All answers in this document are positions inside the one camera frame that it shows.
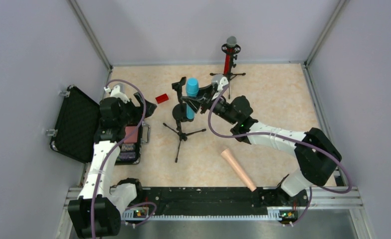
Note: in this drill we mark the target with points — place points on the black tripod clip mic stand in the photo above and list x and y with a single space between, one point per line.
182 136

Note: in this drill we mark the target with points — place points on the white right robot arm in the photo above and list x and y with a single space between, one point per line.
317 157

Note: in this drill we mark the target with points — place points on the red toy brick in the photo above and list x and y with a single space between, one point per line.
162 98

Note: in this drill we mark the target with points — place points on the red glitter microphone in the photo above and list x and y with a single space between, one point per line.
229 48

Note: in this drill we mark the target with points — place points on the pink playing card deck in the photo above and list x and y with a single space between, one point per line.
131 134

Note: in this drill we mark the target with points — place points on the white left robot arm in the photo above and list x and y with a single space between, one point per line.
97 212

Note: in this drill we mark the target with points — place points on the pink microphone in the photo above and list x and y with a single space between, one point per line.
238 169

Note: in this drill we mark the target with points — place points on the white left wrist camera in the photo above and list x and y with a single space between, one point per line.
116 92

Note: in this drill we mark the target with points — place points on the black shock mount tripod stand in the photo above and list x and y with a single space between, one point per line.
232 75

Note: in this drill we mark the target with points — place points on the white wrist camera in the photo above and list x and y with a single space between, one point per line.
219 82
116 92

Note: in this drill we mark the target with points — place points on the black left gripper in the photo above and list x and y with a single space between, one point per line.
139 107

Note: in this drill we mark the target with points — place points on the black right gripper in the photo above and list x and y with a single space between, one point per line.
201 101

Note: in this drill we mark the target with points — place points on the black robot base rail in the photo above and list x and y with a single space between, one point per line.
213 202

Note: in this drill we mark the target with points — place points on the open black carrying case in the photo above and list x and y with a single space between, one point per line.
77 127

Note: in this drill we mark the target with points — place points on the black round base clamp stand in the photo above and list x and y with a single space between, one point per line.
180 110

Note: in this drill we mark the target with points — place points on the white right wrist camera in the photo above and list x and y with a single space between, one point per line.
219 82

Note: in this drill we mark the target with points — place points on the blue microphone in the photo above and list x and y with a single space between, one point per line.
192 89

